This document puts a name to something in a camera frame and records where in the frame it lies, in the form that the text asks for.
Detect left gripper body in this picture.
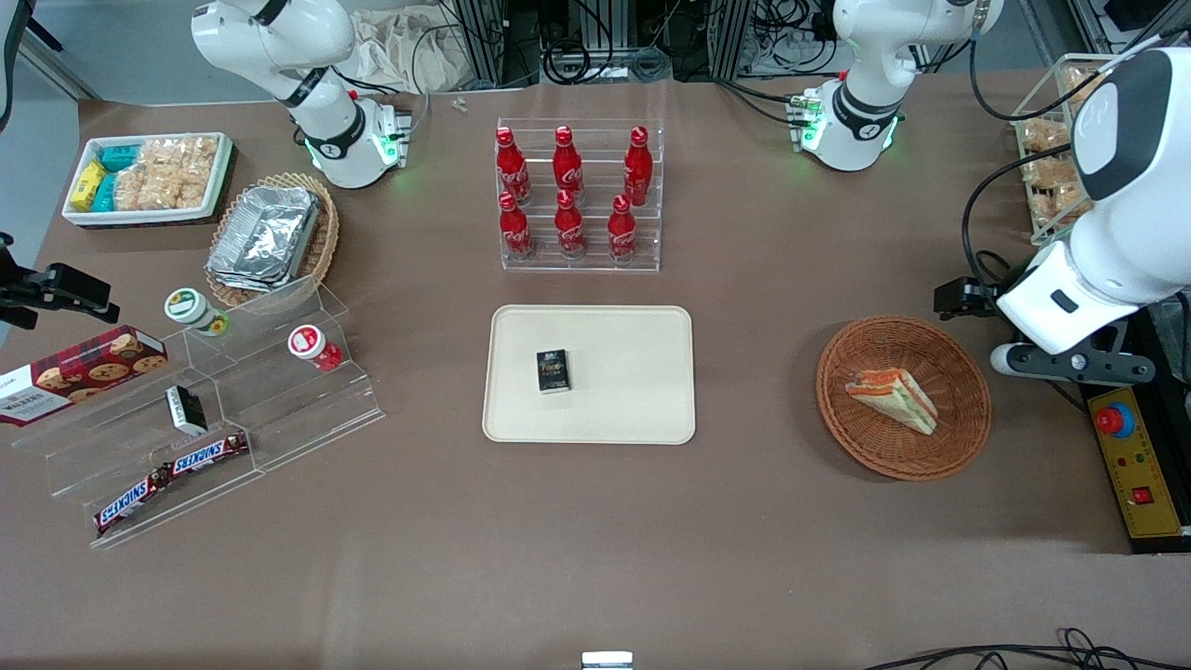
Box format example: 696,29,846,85
966,278,1006,323

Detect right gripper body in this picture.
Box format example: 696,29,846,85
0,272,44,329

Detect triangular sandwich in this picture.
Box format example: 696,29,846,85
845,368,939,436

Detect aluminium foil tray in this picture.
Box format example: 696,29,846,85
207,186,323,285
208,268,285,293

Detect brown round wicker basket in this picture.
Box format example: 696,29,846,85
816,316,993,482

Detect light oval wicker basket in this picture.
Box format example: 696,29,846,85
205,172,341,309

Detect beige plastic tray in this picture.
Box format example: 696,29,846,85
482,305,697,446

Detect red tartan cookie box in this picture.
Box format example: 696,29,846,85
0,326,169,428

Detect white rectangular bin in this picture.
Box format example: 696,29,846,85
62,132,234,228

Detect yellow snack packet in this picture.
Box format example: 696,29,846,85
70,160,108,211

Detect green lid yogurt cup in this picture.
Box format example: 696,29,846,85
165,288,230,338

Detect clear rice cracker packet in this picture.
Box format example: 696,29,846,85
136,139,187,178
181,137,221,210
113,167,183,211

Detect clear bagged pastry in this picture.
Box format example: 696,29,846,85
1018,119,1073,155
1064,65,1110,105
1031,184,1088,234
1022,154,1082,189

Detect small black white box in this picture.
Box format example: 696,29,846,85
166,385,209,437

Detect snickers chocolate bar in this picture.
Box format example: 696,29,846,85
94,465,174,538
170,432,250,477

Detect red lid cup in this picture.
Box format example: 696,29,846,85
288,325,343,372

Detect black control box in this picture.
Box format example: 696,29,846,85
1070,293,1191,556

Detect clear acrylic stepped shelf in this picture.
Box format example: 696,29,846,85
11,275,387,550

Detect yellow emergency stop box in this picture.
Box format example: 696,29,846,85
1089,386,1188,541

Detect red cola bottle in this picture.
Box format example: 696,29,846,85
622,127,654,208
608,194,639,264
496,127,532,207
555,190,588,261
553,127,585,207
499,192,536,261

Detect clear acrylic bottle rack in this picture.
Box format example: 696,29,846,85
496,117,665,274

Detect crumpled beige cloth bag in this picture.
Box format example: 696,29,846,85
346,7,477,96

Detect small black box gold print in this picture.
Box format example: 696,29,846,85
536,349,571,395

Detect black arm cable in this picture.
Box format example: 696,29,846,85
961,28,1191,291

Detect white wire basket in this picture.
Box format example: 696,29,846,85
1010,53,1117,248

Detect black left base cables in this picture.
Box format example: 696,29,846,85
712,76,812,127

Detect black floor cables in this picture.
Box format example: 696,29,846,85
861,627,1191,670

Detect black right base cable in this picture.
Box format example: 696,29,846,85
333,67,435,142

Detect coiled black cable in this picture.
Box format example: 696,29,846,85
543,35,617,87

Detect aluminium frame post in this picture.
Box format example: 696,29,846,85
454,0,542,90

